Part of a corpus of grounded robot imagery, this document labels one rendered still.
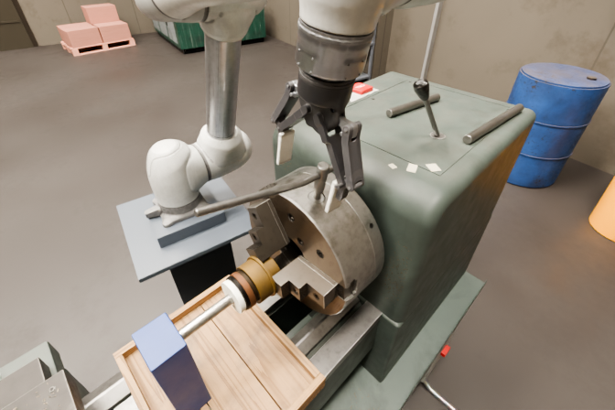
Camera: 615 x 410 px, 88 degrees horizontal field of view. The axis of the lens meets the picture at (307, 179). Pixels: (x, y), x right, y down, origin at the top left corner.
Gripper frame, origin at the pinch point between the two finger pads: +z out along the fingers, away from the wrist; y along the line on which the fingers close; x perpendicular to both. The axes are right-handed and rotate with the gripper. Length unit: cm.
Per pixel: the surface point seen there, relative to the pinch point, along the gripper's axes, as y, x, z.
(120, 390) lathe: -5, -41, 46
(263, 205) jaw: -7.4, -3.7, 11.8
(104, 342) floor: -67, -53, 146
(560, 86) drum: -9, 240, 45
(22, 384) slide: -12, -53, 37
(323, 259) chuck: 8.4, -0.4, 14.3
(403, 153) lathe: 2.3, 26.4, 3.8
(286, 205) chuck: -3.0, -1.2, 9.1
